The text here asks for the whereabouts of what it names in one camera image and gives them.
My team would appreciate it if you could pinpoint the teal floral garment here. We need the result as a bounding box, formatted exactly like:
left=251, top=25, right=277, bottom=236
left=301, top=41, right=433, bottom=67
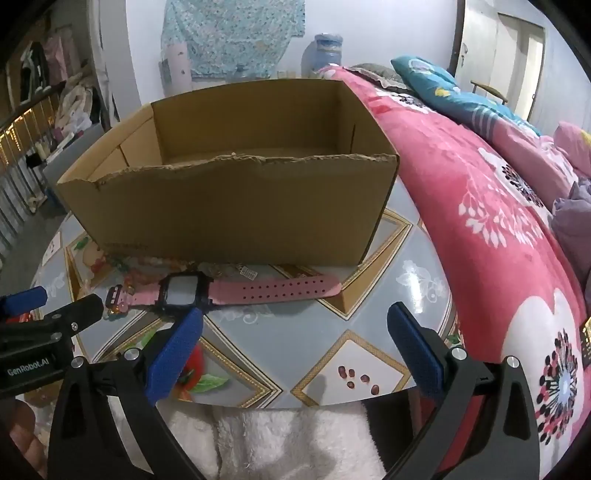
left=161, top=0, right=306, bottom=78

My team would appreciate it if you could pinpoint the white fluffy cloth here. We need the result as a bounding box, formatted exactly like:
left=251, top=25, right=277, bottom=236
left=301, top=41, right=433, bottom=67
left=108, top=399, right=386, bottom=480

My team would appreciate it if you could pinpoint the black and white garment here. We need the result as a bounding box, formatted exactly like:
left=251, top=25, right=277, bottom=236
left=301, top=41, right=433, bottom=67
left=18, top=41, right=52, bottom=99

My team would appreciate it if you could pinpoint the pink pillow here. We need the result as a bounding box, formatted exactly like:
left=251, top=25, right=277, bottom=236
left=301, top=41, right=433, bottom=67
left=553, top=121, right=591, bottom=178

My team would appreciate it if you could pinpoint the brown cardboard box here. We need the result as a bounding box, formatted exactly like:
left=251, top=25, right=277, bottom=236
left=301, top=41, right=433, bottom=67
left=55, top=78, right=400, bottom=267

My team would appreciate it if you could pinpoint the pink hanging garment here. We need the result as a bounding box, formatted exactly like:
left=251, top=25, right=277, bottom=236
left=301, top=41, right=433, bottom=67
left=46, top=32, right=77, bottom=85

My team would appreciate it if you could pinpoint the light pink floral quilt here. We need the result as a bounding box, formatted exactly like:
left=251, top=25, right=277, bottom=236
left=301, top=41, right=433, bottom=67
left=489, top=131, right=580, bottom=208

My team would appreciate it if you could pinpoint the fruit printed tablecloth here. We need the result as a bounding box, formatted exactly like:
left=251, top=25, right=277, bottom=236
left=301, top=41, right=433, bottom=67
left=28, top=175, right=458, bottom=409

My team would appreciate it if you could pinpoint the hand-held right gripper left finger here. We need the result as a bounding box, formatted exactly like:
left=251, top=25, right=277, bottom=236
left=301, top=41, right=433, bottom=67
left=48, top=307, right=218, bottom=480

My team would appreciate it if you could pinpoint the metal railing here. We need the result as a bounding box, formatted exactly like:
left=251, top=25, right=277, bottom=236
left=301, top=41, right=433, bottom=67
left=0, top=92, right=70, bottom=259

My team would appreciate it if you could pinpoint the teal patterned pillow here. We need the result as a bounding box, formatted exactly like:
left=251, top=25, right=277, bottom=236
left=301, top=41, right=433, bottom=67
left=392, top=55, right=541, bottom=136

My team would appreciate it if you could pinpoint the wooden chair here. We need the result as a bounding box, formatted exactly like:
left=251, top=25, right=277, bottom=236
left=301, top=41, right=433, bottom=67
left=470, top=80, right=509, bottom=105

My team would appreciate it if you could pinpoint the pile of light clothes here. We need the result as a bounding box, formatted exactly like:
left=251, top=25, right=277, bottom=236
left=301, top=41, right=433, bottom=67
left=55, top=69, right=110, bottom=139

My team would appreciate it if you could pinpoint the pink floral blanket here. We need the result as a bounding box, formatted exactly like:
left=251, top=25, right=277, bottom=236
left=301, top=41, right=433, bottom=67
left=318, top=65, right=591, bottom=476

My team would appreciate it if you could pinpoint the blue ceramic vase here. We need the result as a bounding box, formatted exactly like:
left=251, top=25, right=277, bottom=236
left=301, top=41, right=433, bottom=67
left=301, top=33, right=345, bottom=79

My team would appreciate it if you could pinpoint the pink digital wrist watch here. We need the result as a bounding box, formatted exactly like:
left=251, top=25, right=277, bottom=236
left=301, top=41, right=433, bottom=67
left=107, top=271, right=343, bottom=319

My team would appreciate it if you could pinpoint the person's left hand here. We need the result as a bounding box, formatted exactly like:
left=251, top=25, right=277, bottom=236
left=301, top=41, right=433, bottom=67
left=2, top=398, right=51, bottom=480

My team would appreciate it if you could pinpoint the white door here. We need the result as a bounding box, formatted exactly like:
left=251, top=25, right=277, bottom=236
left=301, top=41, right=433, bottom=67
left=455, top=0, right=546, bottom=123

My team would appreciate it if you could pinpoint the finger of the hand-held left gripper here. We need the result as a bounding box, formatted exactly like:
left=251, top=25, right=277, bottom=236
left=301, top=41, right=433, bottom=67
left=0, top=286, right=49, bottom=320
left=41, top=294, right=105, bottom=343

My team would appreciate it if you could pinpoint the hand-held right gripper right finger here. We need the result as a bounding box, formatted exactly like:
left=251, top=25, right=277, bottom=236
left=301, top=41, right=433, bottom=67
left=387, top=302, right=541, bottom=480

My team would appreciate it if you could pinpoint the grey lace-trimmed pillow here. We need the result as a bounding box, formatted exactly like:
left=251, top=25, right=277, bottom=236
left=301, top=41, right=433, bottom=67
left=346, top=63, right=408, bottom=91

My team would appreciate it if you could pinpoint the purple cloth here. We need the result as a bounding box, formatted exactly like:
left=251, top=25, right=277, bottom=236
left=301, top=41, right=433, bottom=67
left=551, top=180, right=591, bottom=282

